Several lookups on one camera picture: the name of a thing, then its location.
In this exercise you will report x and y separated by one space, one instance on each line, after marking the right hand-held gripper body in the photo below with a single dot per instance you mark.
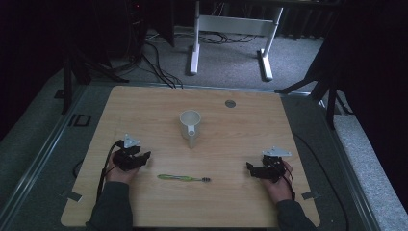
272 166

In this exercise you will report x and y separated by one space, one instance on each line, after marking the black cloth screen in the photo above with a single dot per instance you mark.
375 70

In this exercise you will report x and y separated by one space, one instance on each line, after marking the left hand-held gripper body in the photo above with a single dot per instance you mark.
130 141

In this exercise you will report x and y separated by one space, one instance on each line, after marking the person's left hand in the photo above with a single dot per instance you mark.
120 176

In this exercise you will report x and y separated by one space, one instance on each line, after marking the white metal desk frame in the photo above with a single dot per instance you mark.
234 25

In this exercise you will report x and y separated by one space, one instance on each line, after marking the black pleated curtain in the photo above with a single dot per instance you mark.
301 22

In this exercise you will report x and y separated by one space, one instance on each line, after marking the green and grey toothbrush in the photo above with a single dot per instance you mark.
174 177

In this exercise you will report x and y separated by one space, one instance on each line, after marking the white cup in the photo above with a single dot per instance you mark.
190 134

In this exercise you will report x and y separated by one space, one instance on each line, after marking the grey tape piece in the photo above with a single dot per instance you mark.
310 195
72 195

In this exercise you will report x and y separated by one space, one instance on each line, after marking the black metal stand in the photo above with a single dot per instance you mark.
330 106
67 83

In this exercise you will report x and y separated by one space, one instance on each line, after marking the dark equipment tower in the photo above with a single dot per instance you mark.
136 25

